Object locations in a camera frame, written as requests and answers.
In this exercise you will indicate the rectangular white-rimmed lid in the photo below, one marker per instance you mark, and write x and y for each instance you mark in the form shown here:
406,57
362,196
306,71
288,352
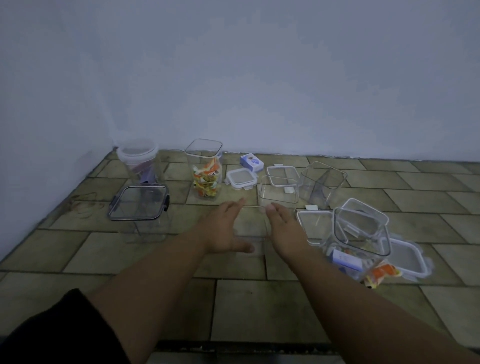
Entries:
281,170

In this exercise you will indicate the small clear plastic container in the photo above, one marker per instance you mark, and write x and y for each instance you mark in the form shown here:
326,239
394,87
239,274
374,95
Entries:
277,198

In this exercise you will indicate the large white-rimmed lid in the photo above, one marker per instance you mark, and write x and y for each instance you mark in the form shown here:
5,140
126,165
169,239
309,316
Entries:
408,258

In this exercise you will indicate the wide clear plastic container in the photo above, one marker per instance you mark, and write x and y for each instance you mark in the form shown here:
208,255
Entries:
146,230

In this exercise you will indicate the orange yellow snack packet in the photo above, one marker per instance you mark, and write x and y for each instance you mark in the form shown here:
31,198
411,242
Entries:
382,273

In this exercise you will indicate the square clear plastic container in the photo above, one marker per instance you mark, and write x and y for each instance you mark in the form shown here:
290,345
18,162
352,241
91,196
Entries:
322,187

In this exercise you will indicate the person's left forearm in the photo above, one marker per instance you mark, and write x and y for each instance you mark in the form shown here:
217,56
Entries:
150,300

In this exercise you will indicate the person's right hand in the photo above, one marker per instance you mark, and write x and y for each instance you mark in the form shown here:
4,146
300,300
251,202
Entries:
287,240

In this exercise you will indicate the large tall clear container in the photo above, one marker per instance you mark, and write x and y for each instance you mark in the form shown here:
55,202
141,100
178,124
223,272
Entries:
360,232

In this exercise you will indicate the person's left hand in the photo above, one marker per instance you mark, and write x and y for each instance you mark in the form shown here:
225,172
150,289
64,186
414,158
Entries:
221,232

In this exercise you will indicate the person's right forearm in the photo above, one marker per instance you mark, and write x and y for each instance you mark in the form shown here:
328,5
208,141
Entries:
356,311

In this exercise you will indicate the pink binder clip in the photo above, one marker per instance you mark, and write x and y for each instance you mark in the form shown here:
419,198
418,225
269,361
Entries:
137,166

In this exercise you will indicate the person's black clothing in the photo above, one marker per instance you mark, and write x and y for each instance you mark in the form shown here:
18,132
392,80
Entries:
48,333

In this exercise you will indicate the small square white-rimmed lid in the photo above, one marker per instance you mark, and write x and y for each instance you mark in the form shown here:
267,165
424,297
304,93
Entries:
242,179

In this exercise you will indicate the heap of colorful snack packets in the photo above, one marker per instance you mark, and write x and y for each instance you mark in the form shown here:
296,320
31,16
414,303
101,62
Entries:
205,180

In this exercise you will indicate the tall clear jar with snacks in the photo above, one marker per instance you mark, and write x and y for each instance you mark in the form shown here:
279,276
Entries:
204,150

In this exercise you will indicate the purple binder clip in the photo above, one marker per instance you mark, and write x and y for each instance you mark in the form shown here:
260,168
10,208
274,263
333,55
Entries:
148,175

